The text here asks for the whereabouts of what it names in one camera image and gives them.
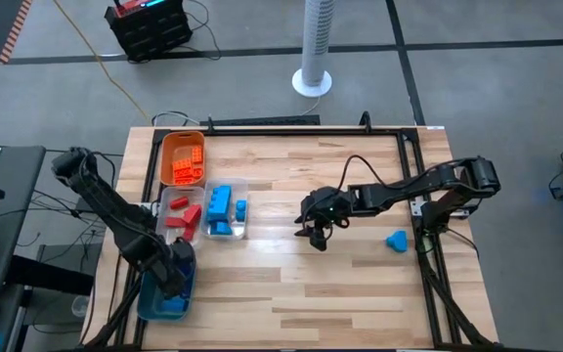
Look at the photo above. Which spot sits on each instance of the long light blue block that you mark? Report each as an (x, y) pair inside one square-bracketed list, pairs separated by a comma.
[(219, 203)]

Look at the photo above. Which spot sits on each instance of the black crate with red top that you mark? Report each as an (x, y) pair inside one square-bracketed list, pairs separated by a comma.
[(149, 34)]

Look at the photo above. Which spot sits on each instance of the black power strip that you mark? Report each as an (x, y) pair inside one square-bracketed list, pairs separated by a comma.
[(262, 120)]

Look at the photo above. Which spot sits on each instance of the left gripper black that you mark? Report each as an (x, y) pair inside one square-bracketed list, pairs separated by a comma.
[(179, 266)]

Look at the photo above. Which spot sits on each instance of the grey desk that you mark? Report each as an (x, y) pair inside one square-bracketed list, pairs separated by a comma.
[(17, 205)]

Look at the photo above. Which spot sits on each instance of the clear cup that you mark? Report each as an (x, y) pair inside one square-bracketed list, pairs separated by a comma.
[(80, 307)]

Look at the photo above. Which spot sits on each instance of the orange plastic bin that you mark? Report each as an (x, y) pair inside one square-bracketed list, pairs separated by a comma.
[(171, 146)]

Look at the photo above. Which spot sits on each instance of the small blue block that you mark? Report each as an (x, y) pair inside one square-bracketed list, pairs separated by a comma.
[(241, 215)]

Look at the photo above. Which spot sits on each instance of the black aluminium table frame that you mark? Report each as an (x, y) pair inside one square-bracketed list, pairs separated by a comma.
[(286, 132)]

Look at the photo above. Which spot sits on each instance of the blue heart-shaped block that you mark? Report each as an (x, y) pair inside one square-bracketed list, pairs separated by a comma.
[(397, 242)]

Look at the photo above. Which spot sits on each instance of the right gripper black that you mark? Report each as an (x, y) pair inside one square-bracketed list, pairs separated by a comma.
[(328, 207)]

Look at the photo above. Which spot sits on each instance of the teal cylinder block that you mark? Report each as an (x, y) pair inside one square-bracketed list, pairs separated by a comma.
[(241, 204)]

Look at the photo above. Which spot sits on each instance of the red cylinder block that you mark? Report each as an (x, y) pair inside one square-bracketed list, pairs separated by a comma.
[(179, 203)]

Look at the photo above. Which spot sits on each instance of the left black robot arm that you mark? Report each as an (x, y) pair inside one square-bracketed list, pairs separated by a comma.
[(115, 215)]

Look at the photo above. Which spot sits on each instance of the black frame clamp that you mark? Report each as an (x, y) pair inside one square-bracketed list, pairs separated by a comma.
[(209, 126), (365, 122)]

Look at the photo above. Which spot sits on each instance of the small orange toy brick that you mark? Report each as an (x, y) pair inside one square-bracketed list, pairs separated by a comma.
[(198, 173)]

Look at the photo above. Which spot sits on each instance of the clear plastic bin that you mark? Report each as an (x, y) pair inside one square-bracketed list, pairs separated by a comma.
[(241, 232), (161, 195)]

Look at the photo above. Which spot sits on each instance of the light blue rounded block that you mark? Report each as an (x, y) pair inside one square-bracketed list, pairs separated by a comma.
[(222, 228)]

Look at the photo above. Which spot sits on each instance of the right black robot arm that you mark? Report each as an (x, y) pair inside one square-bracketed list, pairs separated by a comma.
[(408, 188)]

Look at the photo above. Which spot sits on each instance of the blue plastic bin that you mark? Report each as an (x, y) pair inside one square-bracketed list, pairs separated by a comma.
[(147, 303)]

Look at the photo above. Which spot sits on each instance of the dark blue toy brick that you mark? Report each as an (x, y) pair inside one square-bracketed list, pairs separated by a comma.
[(174, 305)]

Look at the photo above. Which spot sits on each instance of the red cube block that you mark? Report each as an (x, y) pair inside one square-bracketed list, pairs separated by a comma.
[(188, 233)]

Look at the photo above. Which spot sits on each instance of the white perforated tower fan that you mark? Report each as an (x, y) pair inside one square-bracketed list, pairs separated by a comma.
[(316, 44)]

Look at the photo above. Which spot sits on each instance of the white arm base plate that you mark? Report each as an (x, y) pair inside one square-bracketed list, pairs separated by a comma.
[(416, 209)]

